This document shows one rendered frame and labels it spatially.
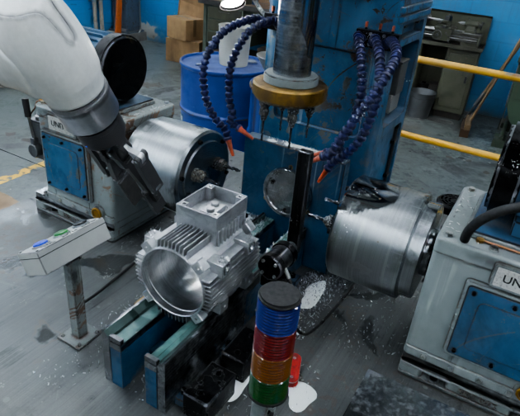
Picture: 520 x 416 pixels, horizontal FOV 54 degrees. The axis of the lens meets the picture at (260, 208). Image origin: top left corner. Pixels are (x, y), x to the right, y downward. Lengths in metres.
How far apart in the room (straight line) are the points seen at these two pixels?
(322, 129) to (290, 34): 0.36
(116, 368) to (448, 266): 0.69
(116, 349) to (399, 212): 0.64
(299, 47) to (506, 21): 5.15
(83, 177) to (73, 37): 0.85
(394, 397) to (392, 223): 0.34
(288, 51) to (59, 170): 0.78
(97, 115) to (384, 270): 0.66
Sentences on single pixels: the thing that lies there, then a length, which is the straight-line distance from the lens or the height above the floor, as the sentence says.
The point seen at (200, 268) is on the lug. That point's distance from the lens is 0.96.
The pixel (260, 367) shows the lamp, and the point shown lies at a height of 1.10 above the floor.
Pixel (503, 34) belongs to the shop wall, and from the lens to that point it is 6.25.
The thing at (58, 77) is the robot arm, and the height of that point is 1.46.
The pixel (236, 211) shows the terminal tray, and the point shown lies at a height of 1.13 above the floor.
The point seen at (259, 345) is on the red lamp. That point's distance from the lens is 0.73.
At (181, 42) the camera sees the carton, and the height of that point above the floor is 0.27.
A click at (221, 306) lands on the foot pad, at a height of 0.98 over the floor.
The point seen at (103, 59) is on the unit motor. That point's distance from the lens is 1.45.
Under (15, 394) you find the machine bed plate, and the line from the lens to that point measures 1.17.
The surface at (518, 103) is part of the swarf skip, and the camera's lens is 5.24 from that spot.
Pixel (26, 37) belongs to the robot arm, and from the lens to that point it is 0.70.
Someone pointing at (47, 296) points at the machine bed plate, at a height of 0.80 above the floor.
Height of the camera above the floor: 1.65
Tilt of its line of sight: 29 degrees down
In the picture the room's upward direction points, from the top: 5 degrees clockwise
